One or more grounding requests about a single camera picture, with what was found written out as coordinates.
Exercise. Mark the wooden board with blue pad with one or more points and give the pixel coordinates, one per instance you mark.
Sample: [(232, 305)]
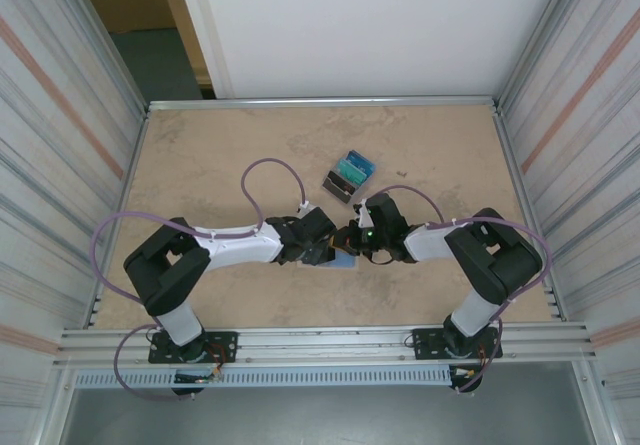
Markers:
[(347, 262)]

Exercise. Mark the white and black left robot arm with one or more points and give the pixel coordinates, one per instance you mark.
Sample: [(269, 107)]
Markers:
[(240, 247)]

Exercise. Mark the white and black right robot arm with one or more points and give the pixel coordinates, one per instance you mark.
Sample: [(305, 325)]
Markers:
[(435, 242)]

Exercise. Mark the clear plastic card box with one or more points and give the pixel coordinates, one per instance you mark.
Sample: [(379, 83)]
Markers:
[(367, 185)]

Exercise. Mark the black credit card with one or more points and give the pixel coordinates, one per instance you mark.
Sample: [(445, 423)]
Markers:
[(339, 187)]

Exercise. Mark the teal credit card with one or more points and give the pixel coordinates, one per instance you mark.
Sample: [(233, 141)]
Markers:
[(350, 171)]

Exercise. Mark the blue credit card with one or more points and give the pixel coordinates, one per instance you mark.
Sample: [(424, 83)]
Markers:
[(361, 161)]

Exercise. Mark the grey metal bottom panel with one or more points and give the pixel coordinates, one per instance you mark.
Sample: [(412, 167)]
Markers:
[(325, 415)]

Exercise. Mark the small circuit board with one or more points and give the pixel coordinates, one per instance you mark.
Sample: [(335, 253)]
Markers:
[(192, 378)]

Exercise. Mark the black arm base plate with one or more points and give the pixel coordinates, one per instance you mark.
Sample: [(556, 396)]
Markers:
[(425, 342), (225, 342)]

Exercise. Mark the aluminium table end rail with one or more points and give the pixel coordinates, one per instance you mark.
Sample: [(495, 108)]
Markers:
[(325, 101)]

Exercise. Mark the aluminium table side rail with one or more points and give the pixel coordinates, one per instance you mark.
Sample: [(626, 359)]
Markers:
[(121, 215), (522, 200)]

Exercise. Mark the aluminium frame post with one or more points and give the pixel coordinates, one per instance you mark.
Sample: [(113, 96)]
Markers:
[(539, 40), (117, 65)]

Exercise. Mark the white door frame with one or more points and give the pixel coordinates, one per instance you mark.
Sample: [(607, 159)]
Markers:
[(200, 15)]

